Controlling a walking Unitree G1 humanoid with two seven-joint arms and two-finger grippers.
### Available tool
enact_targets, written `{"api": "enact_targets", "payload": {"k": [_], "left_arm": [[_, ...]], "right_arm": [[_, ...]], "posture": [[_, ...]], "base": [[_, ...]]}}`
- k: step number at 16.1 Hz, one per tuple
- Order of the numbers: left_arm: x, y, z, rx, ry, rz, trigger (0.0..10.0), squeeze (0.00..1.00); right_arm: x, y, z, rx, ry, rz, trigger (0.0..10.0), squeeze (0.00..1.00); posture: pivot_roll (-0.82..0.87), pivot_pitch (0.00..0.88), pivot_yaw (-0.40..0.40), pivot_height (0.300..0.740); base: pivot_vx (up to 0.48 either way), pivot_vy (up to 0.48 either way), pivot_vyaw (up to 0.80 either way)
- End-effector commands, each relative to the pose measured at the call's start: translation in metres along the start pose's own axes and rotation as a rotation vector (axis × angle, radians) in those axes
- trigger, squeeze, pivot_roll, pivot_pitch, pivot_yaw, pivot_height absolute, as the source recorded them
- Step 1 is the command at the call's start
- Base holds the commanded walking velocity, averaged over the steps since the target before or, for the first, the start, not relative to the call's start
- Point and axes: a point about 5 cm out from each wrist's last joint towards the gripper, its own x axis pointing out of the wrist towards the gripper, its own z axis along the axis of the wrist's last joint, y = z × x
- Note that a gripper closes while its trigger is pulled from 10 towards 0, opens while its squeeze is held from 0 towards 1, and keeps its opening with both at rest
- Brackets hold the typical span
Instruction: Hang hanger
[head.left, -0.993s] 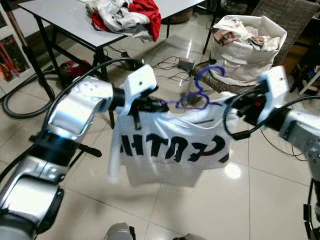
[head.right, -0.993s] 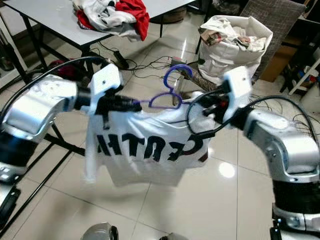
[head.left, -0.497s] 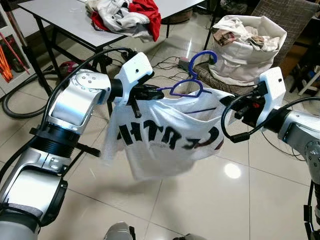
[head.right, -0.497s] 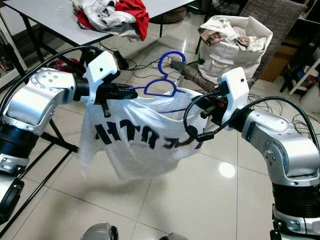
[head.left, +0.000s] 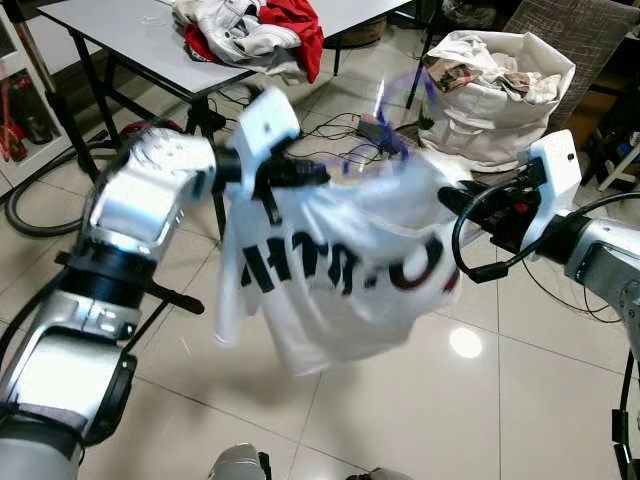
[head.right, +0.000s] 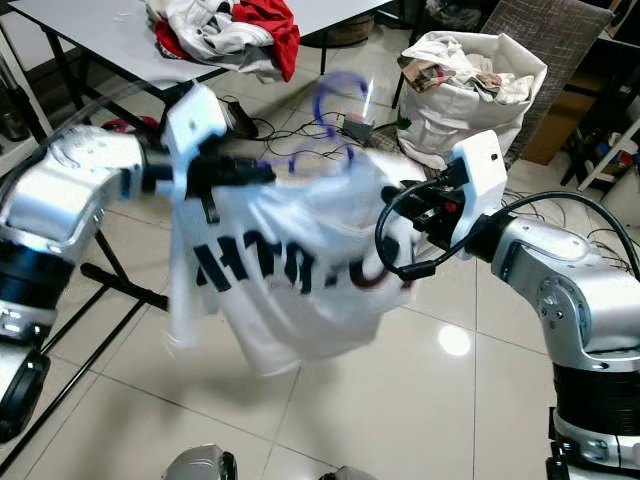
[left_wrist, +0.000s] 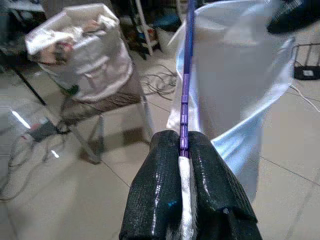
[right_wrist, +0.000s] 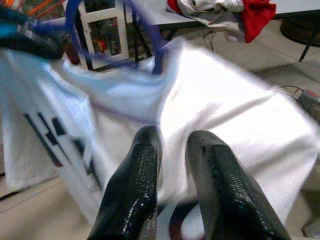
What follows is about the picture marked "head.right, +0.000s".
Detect purple clothes hanger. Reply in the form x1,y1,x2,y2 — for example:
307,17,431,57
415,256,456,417
285,70,373,179

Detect red polo shirt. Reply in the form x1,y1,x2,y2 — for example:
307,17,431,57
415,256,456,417
230,0,302,83

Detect white T-shirt black letters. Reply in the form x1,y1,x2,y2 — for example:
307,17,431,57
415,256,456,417
165,150,423,379

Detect black power adapter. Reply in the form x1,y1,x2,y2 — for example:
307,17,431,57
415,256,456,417
225,98,261,136

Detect grey power strip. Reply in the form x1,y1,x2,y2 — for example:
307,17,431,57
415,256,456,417
338,112,377,143

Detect magenta vacuum cleaner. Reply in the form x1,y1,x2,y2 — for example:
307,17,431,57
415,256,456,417
105,117,163,136

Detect white laundry bag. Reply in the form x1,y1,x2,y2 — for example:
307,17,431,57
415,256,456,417
397,30,550,171

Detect patterned brown garment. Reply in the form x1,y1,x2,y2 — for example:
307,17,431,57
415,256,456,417
405,55,511,101

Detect small red garment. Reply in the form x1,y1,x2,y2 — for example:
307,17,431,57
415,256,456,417
155,20,189,61

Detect white table black legs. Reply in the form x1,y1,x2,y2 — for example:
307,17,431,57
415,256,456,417
5,0,393,131

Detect brown plaid chair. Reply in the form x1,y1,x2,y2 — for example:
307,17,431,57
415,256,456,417
480,0,616,166

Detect grey right robot foot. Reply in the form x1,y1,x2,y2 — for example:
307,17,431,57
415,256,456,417
325,464,383,480

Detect grey robot foot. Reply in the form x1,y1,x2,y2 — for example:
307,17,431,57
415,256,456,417
325,464,383,480
160,444,238,480

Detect grey left robot foot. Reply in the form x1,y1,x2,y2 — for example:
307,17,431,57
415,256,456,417
160,444,238,480

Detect black floor cable tangle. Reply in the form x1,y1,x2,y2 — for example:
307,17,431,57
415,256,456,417
230,95,406,166

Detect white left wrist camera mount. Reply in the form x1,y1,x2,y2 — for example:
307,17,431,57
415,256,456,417
164,84,230,198

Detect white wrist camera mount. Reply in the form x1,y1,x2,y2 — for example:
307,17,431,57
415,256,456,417
449,129,510,248
164,84,230,198

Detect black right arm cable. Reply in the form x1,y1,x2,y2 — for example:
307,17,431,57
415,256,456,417
374,180,640,283

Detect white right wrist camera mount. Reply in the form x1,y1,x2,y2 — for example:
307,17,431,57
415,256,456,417
449,129,510,248

